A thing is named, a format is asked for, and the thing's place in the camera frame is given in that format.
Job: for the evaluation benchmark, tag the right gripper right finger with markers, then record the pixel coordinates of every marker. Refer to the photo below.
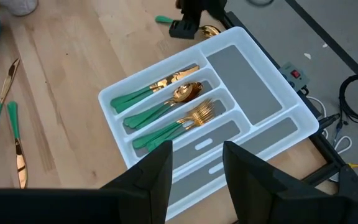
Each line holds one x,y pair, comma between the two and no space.
259,199

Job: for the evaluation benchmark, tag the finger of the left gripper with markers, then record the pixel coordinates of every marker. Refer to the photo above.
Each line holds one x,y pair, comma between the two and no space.
182,29

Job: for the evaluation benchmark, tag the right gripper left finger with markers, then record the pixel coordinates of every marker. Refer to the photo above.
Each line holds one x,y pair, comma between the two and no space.
141,199

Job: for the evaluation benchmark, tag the white plastic cutlery tray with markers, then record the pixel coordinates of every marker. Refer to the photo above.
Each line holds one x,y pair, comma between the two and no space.
244,84

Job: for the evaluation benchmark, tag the white paper scrap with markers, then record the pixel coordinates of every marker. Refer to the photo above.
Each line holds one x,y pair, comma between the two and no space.
307,56
325,45

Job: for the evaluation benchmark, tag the grey patterned mug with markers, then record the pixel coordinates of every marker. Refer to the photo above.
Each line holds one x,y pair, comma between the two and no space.
17,6

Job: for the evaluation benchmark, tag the grey power strip red switch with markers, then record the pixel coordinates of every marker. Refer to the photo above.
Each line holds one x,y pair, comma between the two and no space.
287,70

